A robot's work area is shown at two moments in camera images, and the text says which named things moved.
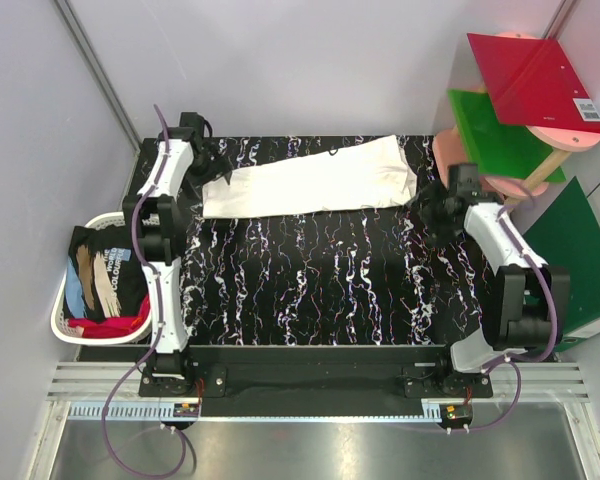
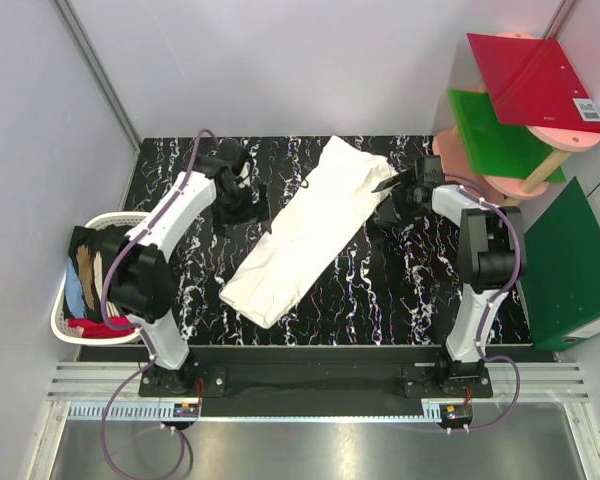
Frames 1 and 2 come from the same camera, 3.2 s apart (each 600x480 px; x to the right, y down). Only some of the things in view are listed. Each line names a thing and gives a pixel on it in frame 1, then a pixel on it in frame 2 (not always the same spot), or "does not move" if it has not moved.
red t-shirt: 114,328 does not move
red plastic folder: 533,82 does not move
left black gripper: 217,168 → 257,212
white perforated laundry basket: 60,327 does not move
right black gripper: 437,233 → 400,213
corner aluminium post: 68,14 does not move
